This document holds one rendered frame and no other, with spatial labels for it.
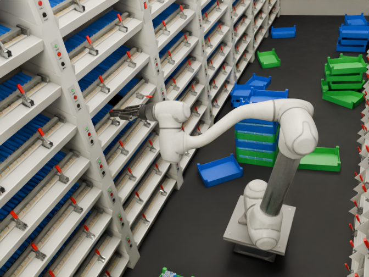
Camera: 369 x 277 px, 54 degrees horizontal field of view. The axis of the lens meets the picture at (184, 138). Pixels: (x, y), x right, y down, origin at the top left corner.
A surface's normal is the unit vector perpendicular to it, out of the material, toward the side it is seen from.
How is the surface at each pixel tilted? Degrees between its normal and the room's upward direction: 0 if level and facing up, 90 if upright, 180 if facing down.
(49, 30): 90
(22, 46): 21
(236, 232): 2
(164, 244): 0
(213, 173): 0
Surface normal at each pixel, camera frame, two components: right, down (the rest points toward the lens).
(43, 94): 0.19, -0.69
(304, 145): -0.01, 0.50
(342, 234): -0.14, -0.79
